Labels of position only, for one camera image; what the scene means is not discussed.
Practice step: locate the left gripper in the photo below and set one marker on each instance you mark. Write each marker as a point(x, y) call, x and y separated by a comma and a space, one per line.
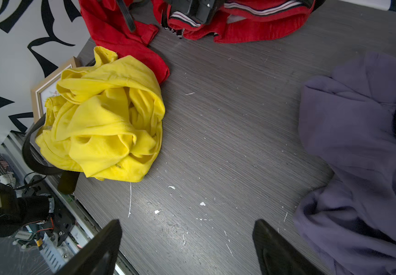
point(194, 12)

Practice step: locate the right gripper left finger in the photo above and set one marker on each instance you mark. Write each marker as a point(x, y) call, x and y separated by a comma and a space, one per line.
point(99, 256)

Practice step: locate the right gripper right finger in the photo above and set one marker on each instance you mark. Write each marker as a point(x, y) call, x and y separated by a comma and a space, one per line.
point(276, 256)

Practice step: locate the red trousers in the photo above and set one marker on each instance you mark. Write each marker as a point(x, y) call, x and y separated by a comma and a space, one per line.
point(239, 32)

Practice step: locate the purple trousers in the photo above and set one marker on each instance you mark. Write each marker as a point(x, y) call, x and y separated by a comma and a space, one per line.
point(346, 119)

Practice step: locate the yellow trousers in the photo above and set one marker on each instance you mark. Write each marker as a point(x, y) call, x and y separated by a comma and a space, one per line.
point(106, 121)

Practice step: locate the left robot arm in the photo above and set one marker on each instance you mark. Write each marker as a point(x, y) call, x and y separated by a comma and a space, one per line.
point(116, 34)

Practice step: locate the framed picture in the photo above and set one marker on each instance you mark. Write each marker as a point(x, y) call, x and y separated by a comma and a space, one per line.
point(47, 88)

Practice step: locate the white cable duct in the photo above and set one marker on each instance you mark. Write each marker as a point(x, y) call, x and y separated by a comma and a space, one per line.
point(52, 256)

